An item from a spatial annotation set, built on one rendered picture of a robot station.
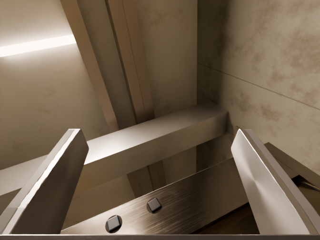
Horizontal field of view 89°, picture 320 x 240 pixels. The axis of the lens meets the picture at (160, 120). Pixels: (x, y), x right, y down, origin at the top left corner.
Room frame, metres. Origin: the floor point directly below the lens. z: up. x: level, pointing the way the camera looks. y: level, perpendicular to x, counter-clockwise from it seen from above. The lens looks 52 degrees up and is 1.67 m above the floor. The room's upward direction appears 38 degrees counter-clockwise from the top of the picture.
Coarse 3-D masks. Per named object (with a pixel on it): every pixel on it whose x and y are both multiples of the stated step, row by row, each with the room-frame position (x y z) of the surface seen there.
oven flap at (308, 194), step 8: (296, 184) 0.93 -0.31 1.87; (304, 184) 0.94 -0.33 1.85; (304, 192) 0.91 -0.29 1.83; (312, 192) 0.91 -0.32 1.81; (312, 200) 0.88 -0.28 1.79; (248, 208) 0.82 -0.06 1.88; (232, 216) 0.78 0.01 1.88; (240, 216) 0.79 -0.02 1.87; (248, 216) 0.79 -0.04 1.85; (216, 224) 0.75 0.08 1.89; (224, 224) 0.76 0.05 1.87; (232, 224) 0.76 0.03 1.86; (240, 224) 0.77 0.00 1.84; (248, 224) 0.77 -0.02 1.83; (256, 224) 0.78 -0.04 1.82; (200, 232) 0.72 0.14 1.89; (208, 232) 0.73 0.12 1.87; (216, 232) 0.73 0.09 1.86; (224, 232) 0.74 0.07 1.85; (232, 232) 0.74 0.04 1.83; (240, 232) 0.75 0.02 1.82; (248, 232) 0.76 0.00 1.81; (256, 232) 0.76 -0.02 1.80
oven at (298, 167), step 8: (264, 144) 0.93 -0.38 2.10; (272, 152) 0.93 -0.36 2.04; (280, 152) 0.94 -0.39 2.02; (280, 160) 0.92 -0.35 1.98; (288, 160) 0.93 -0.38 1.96; (296, 160) 0.95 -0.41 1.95; (296, 168) 0.93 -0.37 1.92; (304, 168) 0.94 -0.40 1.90; (304, 176) 0.92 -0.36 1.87; (312, 176) 0.93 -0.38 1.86; (312, 184) 0.92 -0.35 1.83
